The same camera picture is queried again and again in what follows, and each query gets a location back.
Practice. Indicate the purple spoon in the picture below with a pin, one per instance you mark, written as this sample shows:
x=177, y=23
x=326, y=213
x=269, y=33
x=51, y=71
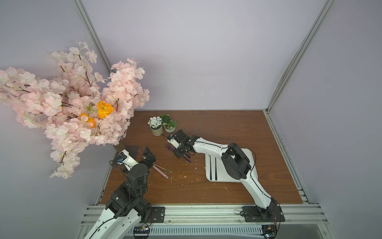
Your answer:
x=169, y=147
x=215, y=170

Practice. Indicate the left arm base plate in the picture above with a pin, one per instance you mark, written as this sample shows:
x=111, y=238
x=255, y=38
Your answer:
x=155, y=214

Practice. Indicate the pink cherry blossom tree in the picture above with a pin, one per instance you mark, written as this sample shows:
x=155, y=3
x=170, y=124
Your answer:
x=79, y=106

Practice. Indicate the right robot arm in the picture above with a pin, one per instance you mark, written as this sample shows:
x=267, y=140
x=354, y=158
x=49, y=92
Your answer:
x=236, y=163

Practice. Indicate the aluminium rail frame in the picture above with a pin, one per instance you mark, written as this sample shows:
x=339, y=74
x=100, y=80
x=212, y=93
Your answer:
x=223, y=220

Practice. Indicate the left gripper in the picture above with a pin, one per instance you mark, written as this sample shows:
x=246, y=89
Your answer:
x=148, y=156

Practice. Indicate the right controller board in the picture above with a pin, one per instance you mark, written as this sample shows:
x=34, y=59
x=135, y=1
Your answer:
x=269, y=231

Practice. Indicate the purple fork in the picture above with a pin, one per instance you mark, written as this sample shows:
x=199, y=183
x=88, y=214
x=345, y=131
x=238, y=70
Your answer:
x=186, y=158

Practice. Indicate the pink stick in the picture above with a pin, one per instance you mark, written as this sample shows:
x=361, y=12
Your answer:
x=159, y=171

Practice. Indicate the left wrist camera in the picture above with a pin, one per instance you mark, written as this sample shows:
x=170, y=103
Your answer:
x=127, y=164

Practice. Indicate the white rectangular tray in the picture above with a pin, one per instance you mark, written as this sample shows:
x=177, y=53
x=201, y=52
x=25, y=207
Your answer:
x=223, y=176

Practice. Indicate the green succulent in white pot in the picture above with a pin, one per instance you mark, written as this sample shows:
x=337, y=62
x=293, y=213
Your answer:
x=168, y=123

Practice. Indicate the left controller board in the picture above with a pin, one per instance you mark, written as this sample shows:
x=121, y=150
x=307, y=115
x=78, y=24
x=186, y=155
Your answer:
x=141, y=232

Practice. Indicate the white flowers in beige pot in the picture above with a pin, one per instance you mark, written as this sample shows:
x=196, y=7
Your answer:
x=156, y=125

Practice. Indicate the green stick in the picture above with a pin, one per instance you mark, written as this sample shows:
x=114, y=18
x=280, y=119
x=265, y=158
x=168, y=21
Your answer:
x=165, y=169

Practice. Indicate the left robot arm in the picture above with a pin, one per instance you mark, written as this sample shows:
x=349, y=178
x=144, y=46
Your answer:
x=126, y=207

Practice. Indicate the controller board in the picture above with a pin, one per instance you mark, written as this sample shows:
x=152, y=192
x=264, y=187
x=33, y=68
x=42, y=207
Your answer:
x=269, y=231
x=141, y=232

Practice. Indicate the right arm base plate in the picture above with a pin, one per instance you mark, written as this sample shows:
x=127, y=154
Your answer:
x=259, y=215

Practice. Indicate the blue metal fork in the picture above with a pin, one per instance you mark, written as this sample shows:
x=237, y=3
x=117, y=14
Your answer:
x=210, y=168

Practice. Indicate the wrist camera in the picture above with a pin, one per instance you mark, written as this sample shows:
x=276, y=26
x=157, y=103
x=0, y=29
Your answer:
x=174, y=140
x=127, y=164

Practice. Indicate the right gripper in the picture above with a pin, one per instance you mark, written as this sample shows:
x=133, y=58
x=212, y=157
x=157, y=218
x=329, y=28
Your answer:
x=181, y=146

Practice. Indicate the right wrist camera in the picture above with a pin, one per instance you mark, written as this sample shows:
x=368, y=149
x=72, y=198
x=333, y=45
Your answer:
x=174, y=140

